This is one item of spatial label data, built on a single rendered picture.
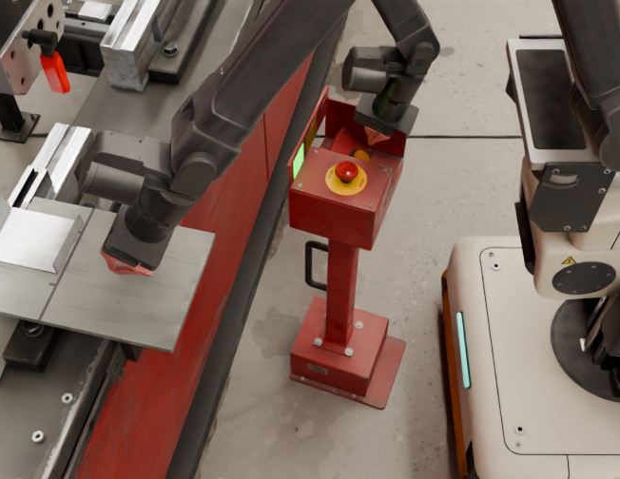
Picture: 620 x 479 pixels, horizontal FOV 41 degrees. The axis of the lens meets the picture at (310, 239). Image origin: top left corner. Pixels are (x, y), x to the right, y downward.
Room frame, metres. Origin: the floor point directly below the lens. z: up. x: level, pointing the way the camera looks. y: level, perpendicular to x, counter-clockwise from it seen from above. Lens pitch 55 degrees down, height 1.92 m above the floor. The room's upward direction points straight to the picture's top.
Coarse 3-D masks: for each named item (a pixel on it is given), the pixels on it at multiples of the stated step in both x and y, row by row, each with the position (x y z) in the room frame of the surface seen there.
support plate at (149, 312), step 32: (96, 224) 0.66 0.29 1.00; (96, 256) 0.61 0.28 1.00; (192, 256) 0.61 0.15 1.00; (0, 288) 0.56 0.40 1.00; (32, 288) 0.56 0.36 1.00; (64, 288) 0.56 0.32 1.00; (96, 288) 0.56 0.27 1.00; (128, 288) 0.56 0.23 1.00; (160, 288) 0.56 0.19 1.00; (192, 288) 0.56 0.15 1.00; (32, 320) 0.51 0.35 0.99; (64, 320) 0.51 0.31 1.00; (96, 320) 0.51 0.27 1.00; (128, 320) 0.51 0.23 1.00; (160, 320) 0.51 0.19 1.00
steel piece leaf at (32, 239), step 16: (16, 208) 0.68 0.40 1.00; (16, 224) 0.66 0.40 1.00; (32, 224) 0.66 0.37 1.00; (48, 224) 0.66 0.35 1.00; (64, 224) 0.66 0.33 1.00; (80, 224) 0.65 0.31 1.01; (0, 240) 0.63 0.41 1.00; (16, 240) 0.63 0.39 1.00; (32, 240) 0.63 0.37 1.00; (48, 240) 0.63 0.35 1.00; (64, 240) 0.63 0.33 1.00; (0, 256) 0.60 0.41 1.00; (16, 256) 0.60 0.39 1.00; (32, 256) 0.60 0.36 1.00; (48, 256) 0.60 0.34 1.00; (64, 256) 0.60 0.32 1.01
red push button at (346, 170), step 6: (342, 162) 0.93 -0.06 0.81; (348, 162) 0.93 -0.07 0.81; (336, 168) 0.91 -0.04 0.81; (342, 168) 0.91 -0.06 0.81; (348, 168) 0.91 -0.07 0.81; (354, 168) 0.91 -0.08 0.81; (336, 174) 0.91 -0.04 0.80; (342, 174) 0.90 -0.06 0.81; (348, 174) 0.90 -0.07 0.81; (354, 174) 0.90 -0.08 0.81; (342, 180) 0.90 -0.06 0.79; (348, 180) 0.89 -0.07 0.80
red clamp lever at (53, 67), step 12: (24, 36) 0.76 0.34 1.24; (36, 36) 0.75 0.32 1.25; (48, 36) 0.75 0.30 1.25; (48, 48) 0.75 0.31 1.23; (48, 60) 0.75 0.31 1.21; (60, 60) 0.76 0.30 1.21; (48, 72) 0.75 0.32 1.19; (60, 72) 0.75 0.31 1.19; (48, 84) 0.75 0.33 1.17; (60, 84) 0.75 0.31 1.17
